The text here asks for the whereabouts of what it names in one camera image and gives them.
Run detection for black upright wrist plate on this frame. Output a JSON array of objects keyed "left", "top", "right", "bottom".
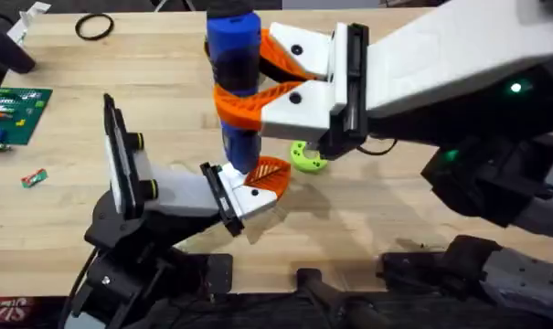
[{"left": 102, "top": 93, "right": 140, "bottom": 221}]

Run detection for black rail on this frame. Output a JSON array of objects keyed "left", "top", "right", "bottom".
[{"left": 0, "top": 268, "right": 553, "bottom": 329}]

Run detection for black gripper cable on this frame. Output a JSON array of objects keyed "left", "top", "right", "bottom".
[{"left": 356, "top": 138, "right": 399, "bottom": 157}]

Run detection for black mounting plate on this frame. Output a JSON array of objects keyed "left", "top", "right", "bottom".
[{"left": 165, "top": 253, "right": 234, "bottom": 294}]

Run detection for black rubber ring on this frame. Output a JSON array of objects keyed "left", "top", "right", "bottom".
[{"left": 74, "top": 13, "right": 115, "bottom": 42}]

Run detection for black device with yellow sticker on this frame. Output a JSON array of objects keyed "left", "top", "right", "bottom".
[{"left": 0, "top": 11, "right": 37, "bottom": 75}]

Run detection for small red green box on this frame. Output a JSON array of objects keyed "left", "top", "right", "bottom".
[{"left": 20, "top": 167, "right": 49, "bottom": 189}]

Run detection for green disc with holes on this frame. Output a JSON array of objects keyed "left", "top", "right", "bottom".
[{"left": 289, "top": 140, "right": 330, "bottom": 175}]

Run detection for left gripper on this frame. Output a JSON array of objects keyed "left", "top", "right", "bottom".
[{"left": 84, "top": 150, "right": 292, "bottom": 257}]

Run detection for blue electric screwdriver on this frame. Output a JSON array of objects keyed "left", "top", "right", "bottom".
[{"left": 204, "top": 0, "right": 264, "bottom": 175}]

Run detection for green board with toy blocks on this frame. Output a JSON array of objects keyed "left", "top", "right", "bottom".
[{"left": 0, "top": 86, "right": 54, "bottom": 146}]

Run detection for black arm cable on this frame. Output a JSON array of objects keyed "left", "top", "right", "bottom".
[{"left": 58, "top": 246, "right": 99, "bottom": 329}]

